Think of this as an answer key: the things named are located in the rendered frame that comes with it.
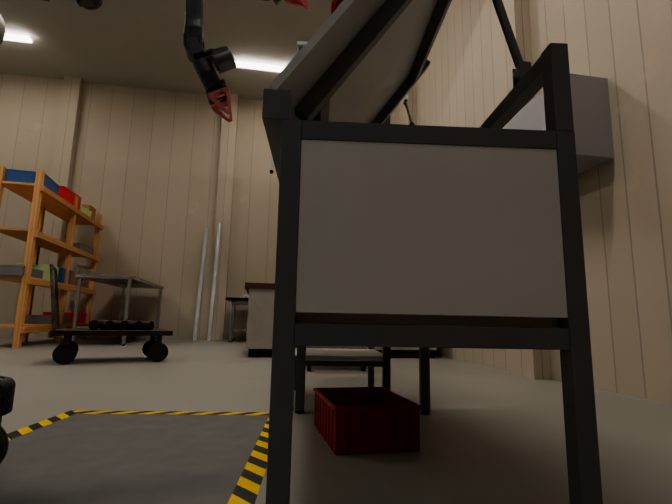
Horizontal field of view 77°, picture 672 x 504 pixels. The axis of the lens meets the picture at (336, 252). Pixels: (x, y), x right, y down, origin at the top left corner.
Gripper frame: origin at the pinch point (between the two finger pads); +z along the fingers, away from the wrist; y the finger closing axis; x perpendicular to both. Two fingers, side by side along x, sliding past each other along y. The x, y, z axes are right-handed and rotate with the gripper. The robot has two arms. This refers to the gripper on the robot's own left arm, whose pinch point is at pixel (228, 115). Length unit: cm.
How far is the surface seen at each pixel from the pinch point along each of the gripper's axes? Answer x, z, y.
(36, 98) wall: 208, -521, 718
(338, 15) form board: -22, 14, -52
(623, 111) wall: -234, 54, 81
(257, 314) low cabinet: 22, 56, 332
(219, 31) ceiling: -129, -381, 510
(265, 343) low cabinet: 28, 87, 332
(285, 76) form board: -6, 21, -51
